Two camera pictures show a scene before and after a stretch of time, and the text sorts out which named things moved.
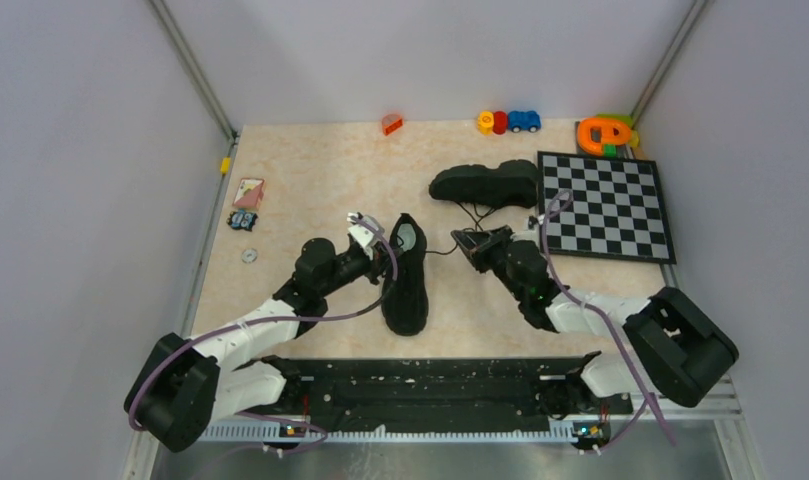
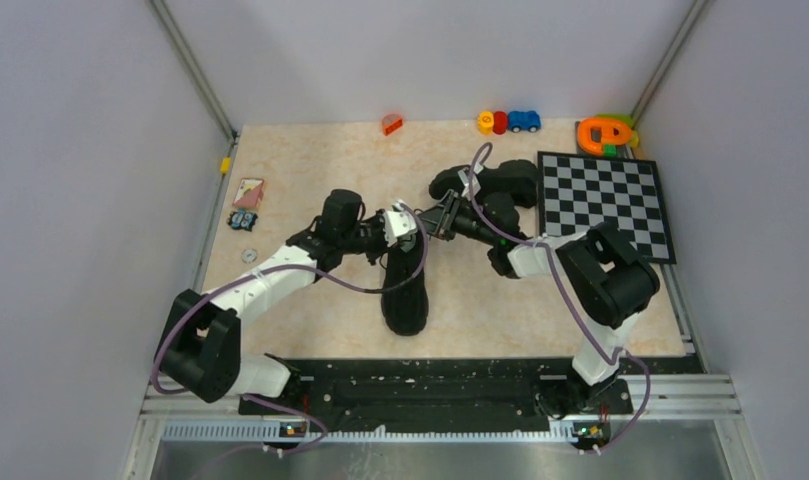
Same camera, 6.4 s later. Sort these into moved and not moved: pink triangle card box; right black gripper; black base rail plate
Moved: right black gripper
Not moved: pink triangle card box; black base rail plate
